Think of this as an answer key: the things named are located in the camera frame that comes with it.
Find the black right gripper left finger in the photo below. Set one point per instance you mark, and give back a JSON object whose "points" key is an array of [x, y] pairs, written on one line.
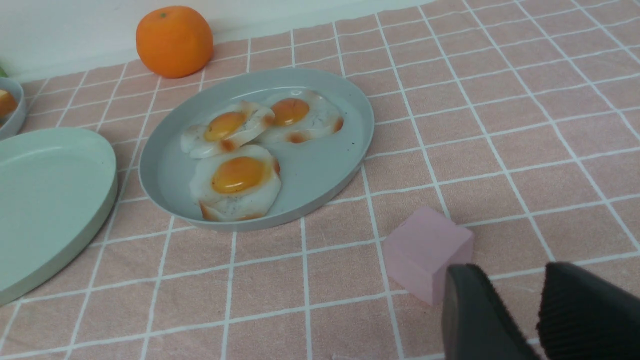
{"points": [[476, 325]]}

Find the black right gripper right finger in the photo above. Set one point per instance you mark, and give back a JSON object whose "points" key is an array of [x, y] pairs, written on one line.
{"points": [[584, 317]]}

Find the fried egg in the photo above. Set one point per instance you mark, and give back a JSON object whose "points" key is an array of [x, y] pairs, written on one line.
{"points": [[236, 186], [229, 129], [300, 115]]}

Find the pink foam cube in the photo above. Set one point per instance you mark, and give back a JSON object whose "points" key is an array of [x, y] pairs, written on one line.
{"points": [[418, 252]]}

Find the pink checkered tablecloth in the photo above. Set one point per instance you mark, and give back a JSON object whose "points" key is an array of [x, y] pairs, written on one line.
{"points": [[516, 118]]}

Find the grey-blue egg plate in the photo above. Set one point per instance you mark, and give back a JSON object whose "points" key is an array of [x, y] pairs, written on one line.
{"points": [[312, 172]]}

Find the fried egg front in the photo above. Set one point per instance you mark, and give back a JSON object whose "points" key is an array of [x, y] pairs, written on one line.
{"points": [[236, 186]]}

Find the orange fruit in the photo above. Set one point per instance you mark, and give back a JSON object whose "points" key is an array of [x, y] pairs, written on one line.
{"points": [[174, 41]]}

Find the mint green centre plate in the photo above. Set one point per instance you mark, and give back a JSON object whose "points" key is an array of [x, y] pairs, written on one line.
{"points": [[58, 187]]}

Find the light blue bread plate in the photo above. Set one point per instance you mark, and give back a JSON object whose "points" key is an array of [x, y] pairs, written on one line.
{"points": [[12, 123]]}

